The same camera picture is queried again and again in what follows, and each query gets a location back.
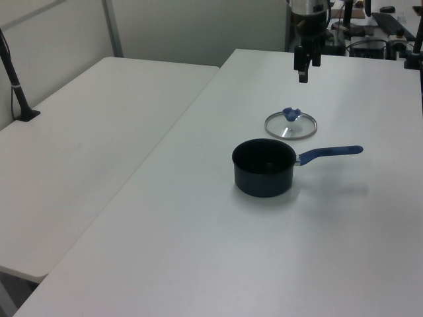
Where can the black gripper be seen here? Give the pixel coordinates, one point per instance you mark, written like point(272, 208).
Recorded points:
point(310, 28)

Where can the glass lid with blue knob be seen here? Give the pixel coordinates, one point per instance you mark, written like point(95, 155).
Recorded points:
point(291, 127)

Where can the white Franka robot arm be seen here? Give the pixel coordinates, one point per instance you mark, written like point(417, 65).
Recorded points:
point(309, 6)

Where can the black stand with round base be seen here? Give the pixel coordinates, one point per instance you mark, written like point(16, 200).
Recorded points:
point(348, 20)

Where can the black electronics box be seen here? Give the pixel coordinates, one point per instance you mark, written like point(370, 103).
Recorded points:
point(368, 48)

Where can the black keyboard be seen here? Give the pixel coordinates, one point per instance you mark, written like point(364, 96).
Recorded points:
point(391, 23)

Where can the black computer mouse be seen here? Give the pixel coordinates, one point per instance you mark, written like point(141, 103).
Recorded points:
point(387, 9)

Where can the black clamped stand pole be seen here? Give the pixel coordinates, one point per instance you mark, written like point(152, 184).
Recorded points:
point(414, 49)

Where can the white side table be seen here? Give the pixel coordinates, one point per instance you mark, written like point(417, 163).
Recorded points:
point(82, 148)

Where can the grey partition frame post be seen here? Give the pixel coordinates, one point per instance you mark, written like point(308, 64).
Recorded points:
point(113, 29)

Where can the black camera stand pole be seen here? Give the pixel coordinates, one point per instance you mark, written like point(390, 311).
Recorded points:
point(16, 89)

